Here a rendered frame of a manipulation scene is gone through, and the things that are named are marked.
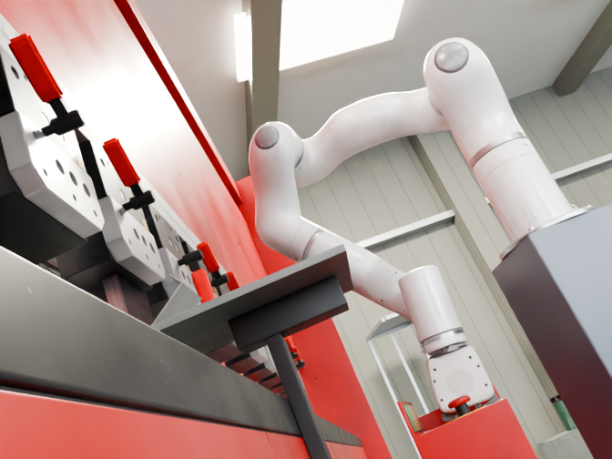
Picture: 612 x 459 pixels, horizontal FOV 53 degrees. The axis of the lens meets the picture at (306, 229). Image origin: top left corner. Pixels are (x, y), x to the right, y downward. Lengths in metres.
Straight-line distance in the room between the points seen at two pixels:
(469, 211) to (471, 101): 4.61
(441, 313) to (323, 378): 1.82
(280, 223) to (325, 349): 1.73
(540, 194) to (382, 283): 0.35
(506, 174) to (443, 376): 0.38
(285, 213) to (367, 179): 4.69
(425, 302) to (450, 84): 0.41
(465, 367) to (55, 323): 1.00
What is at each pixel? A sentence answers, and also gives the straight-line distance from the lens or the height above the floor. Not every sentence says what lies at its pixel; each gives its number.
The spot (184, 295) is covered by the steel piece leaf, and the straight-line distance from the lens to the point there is 0.80.
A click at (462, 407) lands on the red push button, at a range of 1.08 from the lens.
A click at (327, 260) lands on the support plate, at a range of 0.70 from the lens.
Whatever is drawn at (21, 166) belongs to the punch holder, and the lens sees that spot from 0.59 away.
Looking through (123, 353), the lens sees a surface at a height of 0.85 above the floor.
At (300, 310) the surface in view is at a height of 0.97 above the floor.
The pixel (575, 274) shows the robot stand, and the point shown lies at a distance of 1.09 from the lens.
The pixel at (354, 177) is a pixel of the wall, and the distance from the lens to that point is 5.94.
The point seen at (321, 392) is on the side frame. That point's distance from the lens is 2.93.
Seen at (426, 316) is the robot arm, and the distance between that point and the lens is 1.16.
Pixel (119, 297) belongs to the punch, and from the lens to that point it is 0.79.
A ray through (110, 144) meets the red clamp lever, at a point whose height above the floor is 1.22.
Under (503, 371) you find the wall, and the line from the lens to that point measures 5.62.
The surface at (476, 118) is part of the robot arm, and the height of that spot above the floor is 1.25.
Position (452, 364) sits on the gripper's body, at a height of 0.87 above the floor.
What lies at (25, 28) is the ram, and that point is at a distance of 0.81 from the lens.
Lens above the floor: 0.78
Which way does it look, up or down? 21 degrees up
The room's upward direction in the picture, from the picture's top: 24 degrees counter-clockwise
